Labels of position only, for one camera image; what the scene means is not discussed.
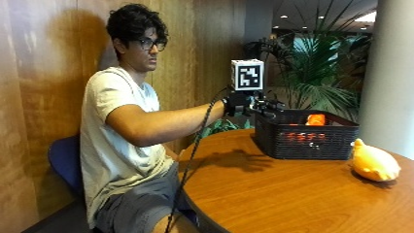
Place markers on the black eyeglasses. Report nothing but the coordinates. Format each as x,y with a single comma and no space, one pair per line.
151,43

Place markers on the small green plant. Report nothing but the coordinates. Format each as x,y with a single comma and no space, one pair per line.
224,126

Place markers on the green palm plant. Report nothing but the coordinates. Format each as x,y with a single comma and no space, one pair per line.
315,71

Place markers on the the person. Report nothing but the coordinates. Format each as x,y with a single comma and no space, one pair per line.
113,136

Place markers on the blue chair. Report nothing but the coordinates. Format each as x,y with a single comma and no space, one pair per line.
66,161

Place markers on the white marker cube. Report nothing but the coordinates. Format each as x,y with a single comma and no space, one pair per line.
248,75

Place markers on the black plastic basket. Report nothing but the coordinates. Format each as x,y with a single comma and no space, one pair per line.
307,137

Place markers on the yellow soft toy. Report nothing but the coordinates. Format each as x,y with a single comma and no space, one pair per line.
375,162

